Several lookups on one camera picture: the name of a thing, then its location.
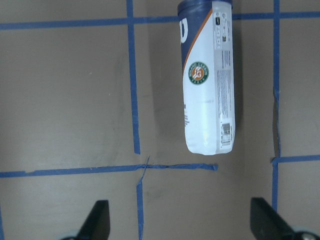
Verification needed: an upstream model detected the white blue tennis ball can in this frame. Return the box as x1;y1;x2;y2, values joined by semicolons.
177;0;236;156

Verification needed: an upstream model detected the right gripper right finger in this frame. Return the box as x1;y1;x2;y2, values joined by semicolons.
249;197;320;240

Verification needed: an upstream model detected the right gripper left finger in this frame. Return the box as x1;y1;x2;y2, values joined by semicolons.
61;200;111;240

